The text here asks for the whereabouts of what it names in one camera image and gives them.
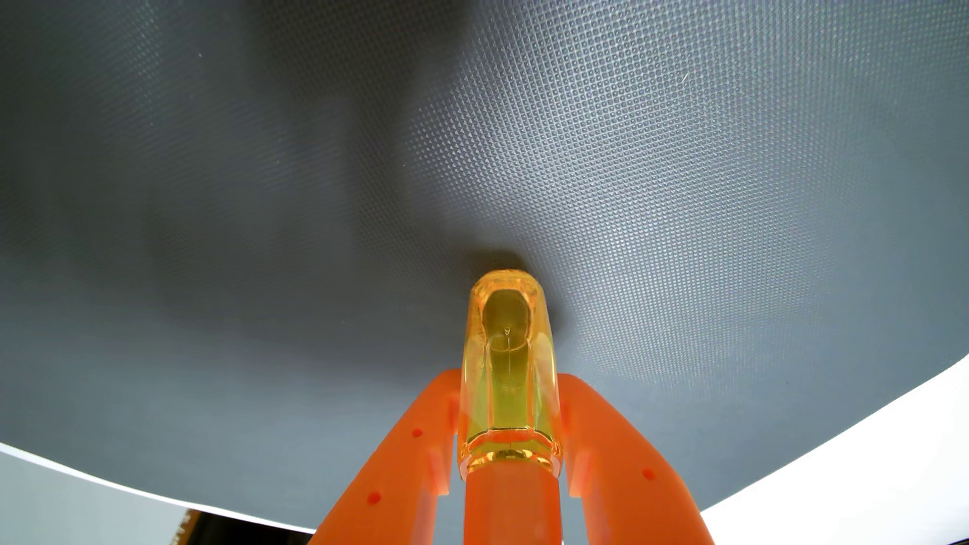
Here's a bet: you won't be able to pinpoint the yellow eyedrops bottle orange cap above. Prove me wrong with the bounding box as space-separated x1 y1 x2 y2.
457 268 566 545

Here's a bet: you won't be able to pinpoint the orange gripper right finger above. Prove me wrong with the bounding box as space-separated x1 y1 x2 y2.
559 373 717 545

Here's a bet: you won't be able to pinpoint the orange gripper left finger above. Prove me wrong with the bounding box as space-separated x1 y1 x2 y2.
309 368 464 545

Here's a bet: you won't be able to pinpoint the grey textured mat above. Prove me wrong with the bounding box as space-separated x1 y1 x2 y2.
0 0 969 535

